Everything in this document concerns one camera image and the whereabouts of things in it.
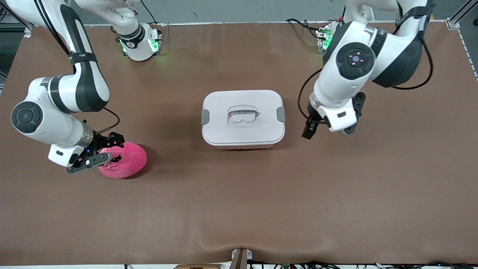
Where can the white plastic box lid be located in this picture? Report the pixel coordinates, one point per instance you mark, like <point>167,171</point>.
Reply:
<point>224,130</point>

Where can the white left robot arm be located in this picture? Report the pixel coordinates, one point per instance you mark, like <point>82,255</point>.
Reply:
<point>336,89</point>

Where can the white table corner bracket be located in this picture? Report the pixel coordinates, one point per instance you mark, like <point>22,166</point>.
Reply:
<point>453,24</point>
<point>27,33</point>

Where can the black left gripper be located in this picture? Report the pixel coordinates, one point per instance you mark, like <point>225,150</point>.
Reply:
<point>312,121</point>

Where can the grey lid latch clip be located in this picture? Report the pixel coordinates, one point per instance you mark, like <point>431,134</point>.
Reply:
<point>281,114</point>
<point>205,117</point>

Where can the brown table mat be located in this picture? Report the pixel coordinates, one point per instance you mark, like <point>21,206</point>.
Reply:
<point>239,205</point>

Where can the metal bracket with wooden post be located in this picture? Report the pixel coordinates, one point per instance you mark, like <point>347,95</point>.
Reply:
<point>240,259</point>

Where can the pink plush toy with eyes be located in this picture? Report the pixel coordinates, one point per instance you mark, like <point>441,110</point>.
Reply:
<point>130,160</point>

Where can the brown cardboard piece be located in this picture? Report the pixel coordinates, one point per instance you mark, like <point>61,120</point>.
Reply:
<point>198,267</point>

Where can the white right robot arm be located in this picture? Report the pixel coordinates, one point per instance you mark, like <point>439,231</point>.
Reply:
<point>56,127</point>

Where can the pink plastic storage box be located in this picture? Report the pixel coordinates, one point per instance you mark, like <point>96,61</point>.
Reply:
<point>242,147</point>

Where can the aluminium frame profile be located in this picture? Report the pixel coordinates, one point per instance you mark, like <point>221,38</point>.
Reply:
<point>457,16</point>

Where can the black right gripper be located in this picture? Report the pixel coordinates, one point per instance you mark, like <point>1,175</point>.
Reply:
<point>101,141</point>

